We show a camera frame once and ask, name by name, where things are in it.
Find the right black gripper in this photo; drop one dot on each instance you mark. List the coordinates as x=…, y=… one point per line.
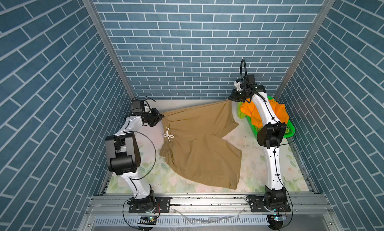
x=233, y=96

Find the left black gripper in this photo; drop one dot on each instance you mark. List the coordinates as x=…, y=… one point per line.
x=156, y=116

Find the tan drawstring shorts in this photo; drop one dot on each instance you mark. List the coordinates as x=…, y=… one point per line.
x=194, y=145

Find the green perforated plastic basket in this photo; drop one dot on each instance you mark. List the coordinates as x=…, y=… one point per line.
x=289, y=132

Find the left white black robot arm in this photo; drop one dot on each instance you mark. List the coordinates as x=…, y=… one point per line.
x=123, y=155

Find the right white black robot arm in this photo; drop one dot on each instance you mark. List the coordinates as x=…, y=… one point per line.
x=270, y=137

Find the orange shorts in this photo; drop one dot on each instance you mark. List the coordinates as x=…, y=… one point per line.
x=251, y=111

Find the light green garment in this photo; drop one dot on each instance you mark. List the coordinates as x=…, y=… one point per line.
x=240, y=114

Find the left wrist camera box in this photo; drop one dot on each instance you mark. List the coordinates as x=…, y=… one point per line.
x=137, y=106

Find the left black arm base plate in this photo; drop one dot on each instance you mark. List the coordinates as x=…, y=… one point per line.
x=149, y=204

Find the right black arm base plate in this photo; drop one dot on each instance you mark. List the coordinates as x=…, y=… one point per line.
x=258, y=204

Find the aluminium front rail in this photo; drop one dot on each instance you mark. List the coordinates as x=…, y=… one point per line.
x=237, y=203

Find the right aluminium corner post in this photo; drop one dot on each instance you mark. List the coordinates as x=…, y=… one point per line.
x=319, y=19

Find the aluminium corner post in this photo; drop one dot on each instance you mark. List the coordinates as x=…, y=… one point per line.
x=96, y=19
x=319, y=19

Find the left aluminium corner post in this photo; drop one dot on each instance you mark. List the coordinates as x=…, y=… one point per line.
x=96, y=19

